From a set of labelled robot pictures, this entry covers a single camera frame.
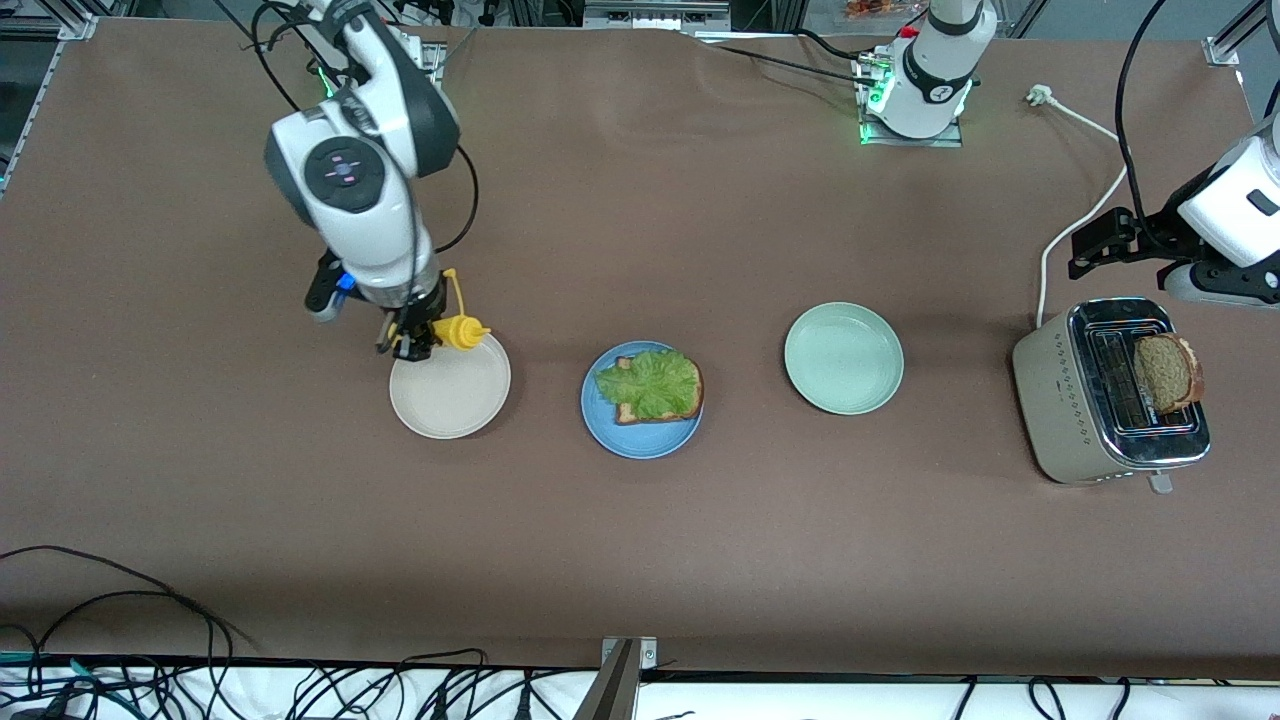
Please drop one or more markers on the aluminium corner bracket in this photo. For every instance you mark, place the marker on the aluminium corner bracket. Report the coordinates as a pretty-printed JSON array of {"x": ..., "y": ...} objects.
[{"x": 1222, "y": 50}]

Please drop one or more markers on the grey metal box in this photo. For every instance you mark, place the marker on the grey metal box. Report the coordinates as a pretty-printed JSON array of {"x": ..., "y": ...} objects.
[{"x": 650, "y": 15}]

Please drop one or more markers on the beige chrome toaster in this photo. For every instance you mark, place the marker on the beige chrome toaster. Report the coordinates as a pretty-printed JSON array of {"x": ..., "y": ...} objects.
[{"x": 1050, "y": 400}]

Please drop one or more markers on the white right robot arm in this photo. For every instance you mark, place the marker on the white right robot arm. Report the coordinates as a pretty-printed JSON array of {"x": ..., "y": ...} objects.
[{"x": 350, "y": 220}]

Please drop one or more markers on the blue plate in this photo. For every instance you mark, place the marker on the blue plate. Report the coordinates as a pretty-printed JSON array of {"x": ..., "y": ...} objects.
[{"x": 640, "y": 440}]

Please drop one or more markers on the perforated metal rail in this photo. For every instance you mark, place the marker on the perforated metal rail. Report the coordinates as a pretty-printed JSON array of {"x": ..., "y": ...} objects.
[{"x": 30, "y": 115}]

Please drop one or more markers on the metal table edge bracket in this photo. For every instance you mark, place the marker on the metal table edge bracket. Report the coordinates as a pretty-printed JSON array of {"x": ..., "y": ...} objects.
[{"x": 620, "y": 690}]

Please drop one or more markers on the aluminium frame bar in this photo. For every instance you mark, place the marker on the aluminium frame bar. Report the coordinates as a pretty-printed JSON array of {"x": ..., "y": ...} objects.
[{"x": 50, "y": 28}]

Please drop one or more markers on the brown bread slice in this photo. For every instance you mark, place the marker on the brown bread slice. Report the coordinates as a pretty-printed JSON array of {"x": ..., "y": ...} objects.
[
  {"x": 699, "y": 395},
  {"x": 1165, "y": 372}
]

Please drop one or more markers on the green lettuce leaf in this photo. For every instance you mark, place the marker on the green lettuce leaf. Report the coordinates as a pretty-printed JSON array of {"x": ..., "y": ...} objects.
[{"x": 655, "y": 385}]

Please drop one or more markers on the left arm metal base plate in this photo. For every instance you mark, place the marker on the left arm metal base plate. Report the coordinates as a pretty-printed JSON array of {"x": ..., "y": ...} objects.
[{"x": 955, "y": 139}]

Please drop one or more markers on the beige plate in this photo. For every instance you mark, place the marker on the beige plate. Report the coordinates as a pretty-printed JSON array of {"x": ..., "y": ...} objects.
[{"x": 450, "y": 395}]

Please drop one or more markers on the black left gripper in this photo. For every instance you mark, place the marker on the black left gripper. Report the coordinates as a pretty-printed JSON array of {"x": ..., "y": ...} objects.
[{"x": 1150, "y": 233}]

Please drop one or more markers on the pale green plate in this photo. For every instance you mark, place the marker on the pale green plate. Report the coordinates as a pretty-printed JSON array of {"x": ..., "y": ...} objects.
[{"x": 845, "y": 358}]

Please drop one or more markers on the yellow mustard squeeze bottle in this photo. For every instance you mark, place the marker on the yellow mustard squeeze bottle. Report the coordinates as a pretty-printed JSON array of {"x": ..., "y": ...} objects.
[{"x": 462, "y": 332}]

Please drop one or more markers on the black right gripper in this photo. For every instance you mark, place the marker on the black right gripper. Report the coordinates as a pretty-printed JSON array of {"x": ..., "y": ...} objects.
[{"x": 426, "y": 309}]

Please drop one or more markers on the orange object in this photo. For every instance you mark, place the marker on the orange object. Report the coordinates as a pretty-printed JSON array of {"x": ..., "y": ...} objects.
[{"x": 880, "y": 8}]

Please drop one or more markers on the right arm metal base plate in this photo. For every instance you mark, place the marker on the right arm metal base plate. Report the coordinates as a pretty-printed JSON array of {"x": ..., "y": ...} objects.
[{"x": 432, "y": 55}]

